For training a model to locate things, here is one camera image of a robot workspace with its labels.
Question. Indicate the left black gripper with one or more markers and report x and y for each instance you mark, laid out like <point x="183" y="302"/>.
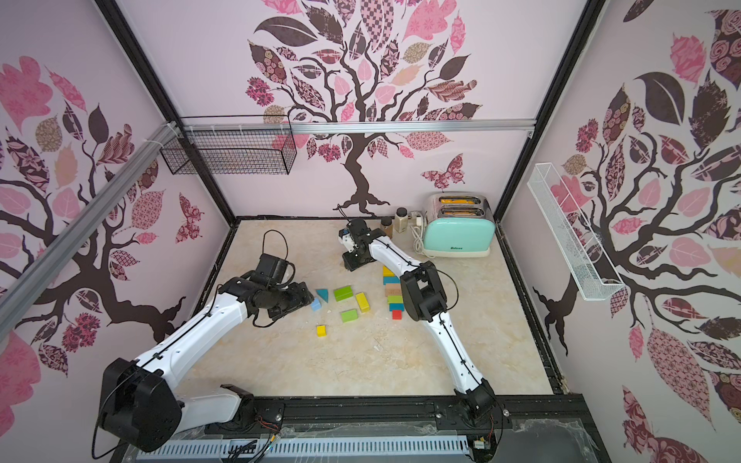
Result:
<point x="299" y="298"/>

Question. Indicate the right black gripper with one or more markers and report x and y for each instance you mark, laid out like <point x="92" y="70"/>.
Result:
<point x="356" y="255"/>

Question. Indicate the yellow triangle block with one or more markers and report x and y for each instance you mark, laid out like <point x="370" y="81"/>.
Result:
<point x="387" y="272"/>

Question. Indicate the teal long block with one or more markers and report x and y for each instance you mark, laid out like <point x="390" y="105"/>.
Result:
<point x="391" y="280"/>

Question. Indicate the yellow rectangular block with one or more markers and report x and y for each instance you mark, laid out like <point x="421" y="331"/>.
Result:
<point x="362" y="302"/>

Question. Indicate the teal triangle block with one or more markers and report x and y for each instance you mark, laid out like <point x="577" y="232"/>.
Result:
<point x="323" y="294"/>

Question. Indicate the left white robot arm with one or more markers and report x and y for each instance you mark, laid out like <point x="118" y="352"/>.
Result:
<point x="139" y="404"/>

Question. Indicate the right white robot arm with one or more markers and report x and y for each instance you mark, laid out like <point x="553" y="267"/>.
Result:
<point x="425" y="301"/>

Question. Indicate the brown spice jar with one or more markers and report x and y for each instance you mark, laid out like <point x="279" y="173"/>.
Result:
<point x="387" y="226"/>

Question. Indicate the pale spice jar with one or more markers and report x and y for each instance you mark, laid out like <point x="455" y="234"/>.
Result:
<point x="401" y="220"/>

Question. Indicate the mint green toaster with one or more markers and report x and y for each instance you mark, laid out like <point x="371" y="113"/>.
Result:
<point x="458" y="225"/>

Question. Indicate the white cable duct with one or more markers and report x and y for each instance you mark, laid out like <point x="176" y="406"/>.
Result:
<point x="314" y="449"/>

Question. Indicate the black wire basket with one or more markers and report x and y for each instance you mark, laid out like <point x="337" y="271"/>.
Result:
<point x="259" y="148"/>

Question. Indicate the aluminium rail back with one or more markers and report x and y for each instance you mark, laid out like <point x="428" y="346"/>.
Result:
<point x="376" y="127"/>

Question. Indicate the aluminium rail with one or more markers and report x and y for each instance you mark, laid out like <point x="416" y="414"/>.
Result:
<point x="32" y="283"/>
<point x="376" y="127"/>

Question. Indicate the white wire shelf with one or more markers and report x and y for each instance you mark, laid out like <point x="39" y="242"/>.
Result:
<point x="594" y="273"/>

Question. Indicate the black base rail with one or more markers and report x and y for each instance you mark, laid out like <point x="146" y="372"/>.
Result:
<point x="445" y="412"/>

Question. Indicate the aluminium rail left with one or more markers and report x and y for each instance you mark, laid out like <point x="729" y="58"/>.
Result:
<point x="32" y="283"/>

